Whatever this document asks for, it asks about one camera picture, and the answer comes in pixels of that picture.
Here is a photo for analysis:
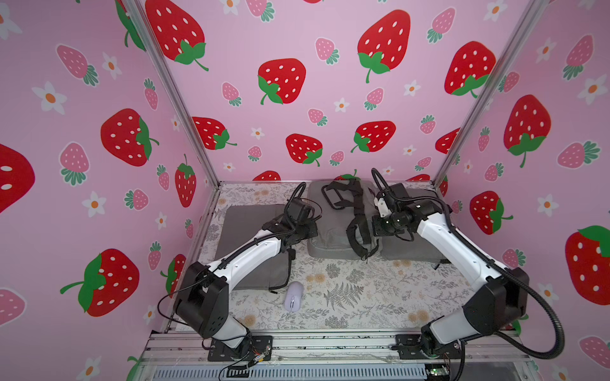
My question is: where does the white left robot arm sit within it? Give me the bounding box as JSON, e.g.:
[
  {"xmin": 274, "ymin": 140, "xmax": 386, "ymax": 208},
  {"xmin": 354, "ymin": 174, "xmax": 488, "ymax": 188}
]
[{"xmin": 174, "ymin": 218, "xmax": 317, "ymax": 349}]

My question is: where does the aluminium frame post left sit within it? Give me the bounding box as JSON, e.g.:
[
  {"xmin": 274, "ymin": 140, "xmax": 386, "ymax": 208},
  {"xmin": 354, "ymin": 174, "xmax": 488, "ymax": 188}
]
[{"xmin": 125, "ymin": 0, "xmax": 220, "ymax": 190}]

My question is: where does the lilac computer mouse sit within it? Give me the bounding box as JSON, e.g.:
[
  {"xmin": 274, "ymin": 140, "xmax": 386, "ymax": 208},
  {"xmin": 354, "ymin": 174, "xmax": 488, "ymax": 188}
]
[{"xmin": 284, "ymin": 281, "xmax": 304, "ymax": 313}]

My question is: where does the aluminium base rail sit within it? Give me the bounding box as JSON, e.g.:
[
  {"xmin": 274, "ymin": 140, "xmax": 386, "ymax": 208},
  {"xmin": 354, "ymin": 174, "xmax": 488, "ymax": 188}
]
[{"xmin": 130, "ymin": 329, "xmax": 542, "ymax": 380}]

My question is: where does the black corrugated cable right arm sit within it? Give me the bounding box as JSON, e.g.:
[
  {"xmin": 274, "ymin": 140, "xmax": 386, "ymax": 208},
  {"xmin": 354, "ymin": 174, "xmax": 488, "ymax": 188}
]
[{"xmin": 428, "ymin": 194, "xmax": 566, "ymax": 360}]

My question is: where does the black thin cable left arm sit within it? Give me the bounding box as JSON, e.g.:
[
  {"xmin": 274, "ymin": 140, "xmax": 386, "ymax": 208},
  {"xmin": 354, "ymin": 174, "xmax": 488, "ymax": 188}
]
[{"xmin": 156, "ymin": 280, "xmax": 249, "ymax": 344}]

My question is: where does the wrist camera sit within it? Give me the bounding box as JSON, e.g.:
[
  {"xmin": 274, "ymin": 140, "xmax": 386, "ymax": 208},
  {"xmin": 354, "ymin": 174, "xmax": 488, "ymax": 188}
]
[
  {"xmin": 287, "ymin": 198, "xmax": 315, "ymax": 225},
  {"xmin": 376, "ymin": 183, "xmax": 410, "ymax": 213}
]

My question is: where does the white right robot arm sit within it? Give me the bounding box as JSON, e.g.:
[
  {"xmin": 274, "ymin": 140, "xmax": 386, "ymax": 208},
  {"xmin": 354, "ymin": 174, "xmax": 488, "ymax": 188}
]
[{"xmin": 373, "ymin": 198, "xmax": 529, "ymax": 355}]

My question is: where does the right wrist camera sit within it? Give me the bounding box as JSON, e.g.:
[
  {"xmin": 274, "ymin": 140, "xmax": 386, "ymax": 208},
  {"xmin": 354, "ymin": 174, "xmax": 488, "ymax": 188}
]
[{"xmin": 376, "ymin": 183, "xmax": 410, "ymax": 213}]

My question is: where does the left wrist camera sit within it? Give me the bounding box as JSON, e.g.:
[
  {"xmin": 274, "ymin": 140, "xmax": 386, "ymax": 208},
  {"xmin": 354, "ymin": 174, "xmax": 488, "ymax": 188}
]
[{"xmin": 287, "ymin": 198, "xmax": 315, "ymax": 225}]

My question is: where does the aluminium frame post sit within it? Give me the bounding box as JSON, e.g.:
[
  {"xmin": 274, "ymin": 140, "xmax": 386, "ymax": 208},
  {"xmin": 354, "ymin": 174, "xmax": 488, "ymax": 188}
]
[
  {"xmin": 431, "ymin": 0, "xmax": 548, "ymax": 191},
  {"xmin": 125, "ymin": 0, "xmax": 220, "ymax": 190}
]

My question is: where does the aluminium frame post right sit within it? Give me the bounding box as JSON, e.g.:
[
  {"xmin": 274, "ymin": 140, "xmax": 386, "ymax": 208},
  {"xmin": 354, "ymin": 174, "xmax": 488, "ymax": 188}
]
[{"xmin": 431, "ymin": 0, "xmax": 548, "ymax": 191}]

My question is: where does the grey backpack with black straps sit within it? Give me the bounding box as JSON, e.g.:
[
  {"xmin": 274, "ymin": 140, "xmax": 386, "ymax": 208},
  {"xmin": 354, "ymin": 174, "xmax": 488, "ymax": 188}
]
[{"xmin": 308, "ymin": 179, "xmax": 383, "ymax": 260}]

